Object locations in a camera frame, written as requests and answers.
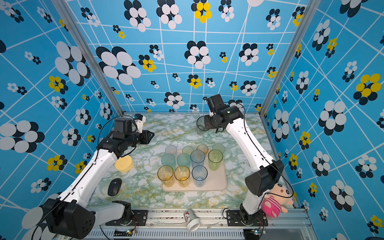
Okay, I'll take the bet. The green circuit board left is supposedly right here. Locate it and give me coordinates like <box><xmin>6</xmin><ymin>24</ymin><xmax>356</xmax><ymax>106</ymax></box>
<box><xmin>114</xmin><ymin>230</ymin><xmax>133</xmax><ymax>237</ymax></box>

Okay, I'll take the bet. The tall grey glass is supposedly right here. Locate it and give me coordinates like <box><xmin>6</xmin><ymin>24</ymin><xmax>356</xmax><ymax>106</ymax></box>
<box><xmin>196</xmin><ymin>116</ymin><xmax>209</xmax><ymax>134</ymax></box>

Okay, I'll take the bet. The tall olive yellow glass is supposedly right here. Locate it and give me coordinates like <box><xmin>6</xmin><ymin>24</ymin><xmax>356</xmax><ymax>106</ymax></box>
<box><xmin>174</xmin><ymin>166</ymin><xmax>191</xmax><ymax>188</ymax></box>

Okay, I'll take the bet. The clear textured glass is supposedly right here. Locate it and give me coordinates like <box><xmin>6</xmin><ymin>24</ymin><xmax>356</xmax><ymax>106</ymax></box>
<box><xmin>165</xmin><ymin>145</ymin><xmax>178</xmax><ymax>155</ymax></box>

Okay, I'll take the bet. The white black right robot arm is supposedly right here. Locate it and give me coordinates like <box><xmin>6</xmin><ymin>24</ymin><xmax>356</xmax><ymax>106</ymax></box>
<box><xmin>204</xmin><ymin>94</ymin><xmax>293</xmax><ymax>225</ymax></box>

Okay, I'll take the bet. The pale green textured glass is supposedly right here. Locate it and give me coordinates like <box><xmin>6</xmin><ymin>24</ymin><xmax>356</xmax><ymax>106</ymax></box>
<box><xmin>212</xmin><ymin>143</ymin><xmax>225</xmax><ymax>154</ymax></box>

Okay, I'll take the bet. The yellow round sponge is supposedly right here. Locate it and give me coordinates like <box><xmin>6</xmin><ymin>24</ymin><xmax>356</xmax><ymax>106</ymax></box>
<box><xmin>115</xmin><ymin>155</ymin><xmax>134</xmax><ymax>173</ymax></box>

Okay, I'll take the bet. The short amber glass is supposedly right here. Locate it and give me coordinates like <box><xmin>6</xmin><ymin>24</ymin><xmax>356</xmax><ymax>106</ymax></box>
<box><xmin>197</xmin><ymin>144</ymin><xmax>209</xmax><ymax>154</ymax></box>

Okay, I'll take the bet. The light green textured glass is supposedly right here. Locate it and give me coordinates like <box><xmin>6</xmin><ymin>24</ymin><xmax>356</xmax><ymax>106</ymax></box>
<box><xmin>182</xmin><ymin>146</ymin><xmax>195</xmax><ymax>155</ymax></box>

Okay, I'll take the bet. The green circuit board right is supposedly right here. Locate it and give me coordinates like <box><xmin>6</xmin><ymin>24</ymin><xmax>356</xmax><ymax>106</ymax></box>
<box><xmin>243</xmin><ymin>229</ymin><xmax>262</xmax><ymax>240</ymax></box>

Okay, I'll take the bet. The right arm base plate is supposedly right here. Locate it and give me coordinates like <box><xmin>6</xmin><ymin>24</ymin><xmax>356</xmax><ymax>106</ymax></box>
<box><xmin>225</xmin><ymin>210</ymin><xmax>269</xmax><ymax>228</ymax></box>

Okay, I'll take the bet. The black computer mouse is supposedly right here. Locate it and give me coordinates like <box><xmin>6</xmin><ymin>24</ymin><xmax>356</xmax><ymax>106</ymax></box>
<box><xmin>108</xmin><ymin>178</ymin><xmax>122</xmax><ymax>197</ymax></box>

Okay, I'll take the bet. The tall blue glass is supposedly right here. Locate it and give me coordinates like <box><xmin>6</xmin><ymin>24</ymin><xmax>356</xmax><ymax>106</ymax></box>
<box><xmin>192</xmin><ymin>165</ymin><xmax>208</xmax><ymax>188</ymax></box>

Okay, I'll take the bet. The teal textured glass front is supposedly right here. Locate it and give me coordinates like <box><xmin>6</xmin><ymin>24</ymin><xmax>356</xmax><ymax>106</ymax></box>
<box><xmin>161</xmin><ymin>154</ymin><xmax>176</xmax><ymax>169</ymax></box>

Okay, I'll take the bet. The green clear glass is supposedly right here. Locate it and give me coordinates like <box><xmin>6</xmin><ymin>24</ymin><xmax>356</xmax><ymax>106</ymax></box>
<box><xmin>208</xmin><ymin>150</ymin><xmax>223</xmax><ymax>171</ymax></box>

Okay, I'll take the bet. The pink plush doll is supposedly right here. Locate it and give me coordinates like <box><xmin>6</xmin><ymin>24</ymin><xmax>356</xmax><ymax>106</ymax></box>
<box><xmin>261</xmin><ymin>183</ymin><xmax>294</xmax><ymax>218</ymax></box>

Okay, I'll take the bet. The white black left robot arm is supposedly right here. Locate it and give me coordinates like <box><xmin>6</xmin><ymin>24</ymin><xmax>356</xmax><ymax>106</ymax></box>
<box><xmin>42</xmin><ymin>114</ymin><xmax>155</xmax><ymax>240</ymax></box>

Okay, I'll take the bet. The green circuit board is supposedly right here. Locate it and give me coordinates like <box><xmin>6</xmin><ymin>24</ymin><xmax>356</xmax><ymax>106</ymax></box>
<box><xmin>243</xmin><ymin>229</ymin><xmax>262</xmax><ymax>240</ymax></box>
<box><xmin>114</xmin><ymin>230</ymin><xmax>133</xmax><ymax>237</ymax></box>

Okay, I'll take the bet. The light blue short glass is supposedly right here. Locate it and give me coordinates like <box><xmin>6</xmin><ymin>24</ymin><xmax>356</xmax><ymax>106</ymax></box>
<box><xmin>190</xmin><ymin>150</ymin><xmax>206</xmax><ymax>168</ymax></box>

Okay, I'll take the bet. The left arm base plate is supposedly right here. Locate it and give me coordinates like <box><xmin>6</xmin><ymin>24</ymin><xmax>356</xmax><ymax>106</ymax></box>
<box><xmin>105</xmin><ymin>210</ymin><xmax>149</xmax><ymax>227</ymax></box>

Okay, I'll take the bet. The pink rectangular tray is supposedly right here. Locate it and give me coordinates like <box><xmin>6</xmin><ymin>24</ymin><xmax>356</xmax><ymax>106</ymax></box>
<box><xmin>162</xmin><ymin>150</ymin><xmax>227</xmax><ymax>192</ymax></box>

